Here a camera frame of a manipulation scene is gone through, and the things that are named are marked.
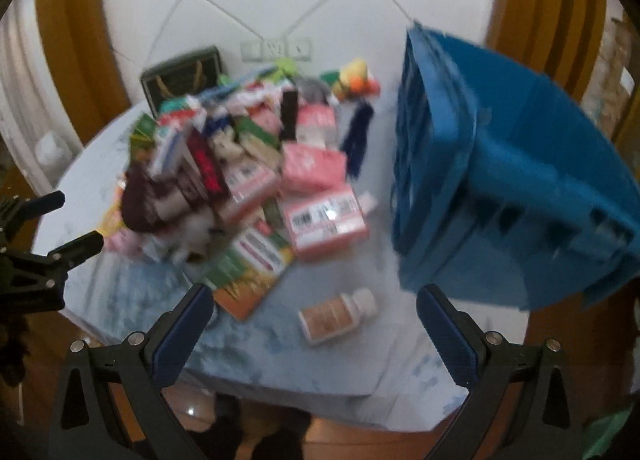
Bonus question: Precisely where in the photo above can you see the green plastic bag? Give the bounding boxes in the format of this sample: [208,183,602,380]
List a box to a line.
[582,410,636,460]

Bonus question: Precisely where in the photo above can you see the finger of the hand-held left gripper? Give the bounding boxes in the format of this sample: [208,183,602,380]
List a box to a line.
[0,231,105,313]
[17,190,67,223]

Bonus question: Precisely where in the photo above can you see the maroon patterned sock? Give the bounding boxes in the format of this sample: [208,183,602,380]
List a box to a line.
[122,165,211,236]

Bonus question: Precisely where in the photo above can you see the dark bottle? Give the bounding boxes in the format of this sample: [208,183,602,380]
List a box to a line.
[280,89,300,143]

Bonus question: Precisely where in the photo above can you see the pink barcode box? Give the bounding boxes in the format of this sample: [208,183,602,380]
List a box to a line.
[277,185,371,261]

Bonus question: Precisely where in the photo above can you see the white ribbed door frame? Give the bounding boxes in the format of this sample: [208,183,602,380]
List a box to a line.
[0,0,83,193]

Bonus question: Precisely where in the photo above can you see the red white box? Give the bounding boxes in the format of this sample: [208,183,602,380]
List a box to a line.
[230,227,291,273]

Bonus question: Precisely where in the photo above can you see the black gift bag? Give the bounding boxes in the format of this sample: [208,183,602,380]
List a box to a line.
[141,46,223,116]

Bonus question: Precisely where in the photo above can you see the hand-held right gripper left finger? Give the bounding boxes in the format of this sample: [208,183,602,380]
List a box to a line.
[47,284,216,460]

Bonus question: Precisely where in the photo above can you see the pink plush toy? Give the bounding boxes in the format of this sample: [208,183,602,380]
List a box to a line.
[102,230,143,255]

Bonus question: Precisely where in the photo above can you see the green gold box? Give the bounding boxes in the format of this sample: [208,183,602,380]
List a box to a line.
[131,114,161,146]

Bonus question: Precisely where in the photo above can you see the white lined trash bin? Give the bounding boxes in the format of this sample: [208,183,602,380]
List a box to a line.
[35,132,76,176]

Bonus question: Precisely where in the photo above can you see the green plush frog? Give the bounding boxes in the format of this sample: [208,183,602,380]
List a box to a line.
[272,57,301,78]

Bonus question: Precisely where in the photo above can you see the wooden door frame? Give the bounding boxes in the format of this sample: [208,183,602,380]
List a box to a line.
[34,0,132,108]

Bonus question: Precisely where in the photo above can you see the white plush toy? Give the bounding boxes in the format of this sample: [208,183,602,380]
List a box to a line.
[170,212,226,261]

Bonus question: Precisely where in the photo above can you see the blue plastic crate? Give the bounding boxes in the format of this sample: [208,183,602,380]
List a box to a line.
[390,22,640,313]

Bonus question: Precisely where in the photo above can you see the yellow plush toy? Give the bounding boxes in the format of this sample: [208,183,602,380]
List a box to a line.
[332,58,381,98]

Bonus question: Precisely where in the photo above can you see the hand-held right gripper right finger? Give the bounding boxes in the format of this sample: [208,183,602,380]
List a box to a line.
[416,284,586,460]

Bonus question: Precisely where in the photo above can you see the orange green box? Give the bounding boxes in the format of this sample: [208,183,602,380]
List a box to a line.
[212,240,296,323]

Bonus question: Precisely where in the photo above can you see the white pill bottle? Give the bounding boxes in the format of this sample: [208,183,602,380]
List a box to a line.
[298,288,378,346]

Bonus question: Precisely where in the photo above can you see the dark blue yarn tassel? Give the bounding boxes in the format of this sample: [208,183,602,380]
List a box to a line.
[340,102,375,181]

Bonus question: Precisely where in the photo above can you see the grey sock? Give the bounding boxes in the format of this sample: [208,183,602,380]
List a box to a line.
[300,77,331,103]

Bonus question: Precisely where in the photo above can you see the wooden glass cabinet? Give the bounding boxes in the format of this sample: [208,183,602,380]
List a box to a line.
[487,0,640,141]

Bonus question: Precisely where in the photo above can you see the dark red black packet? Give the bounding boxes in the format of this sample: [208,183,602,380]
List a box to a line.
[185,132,231,201]

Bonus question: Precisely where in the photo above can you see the white wall socket plate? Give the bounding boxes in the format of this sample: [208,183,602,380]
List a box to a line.
[286,37,312,60]

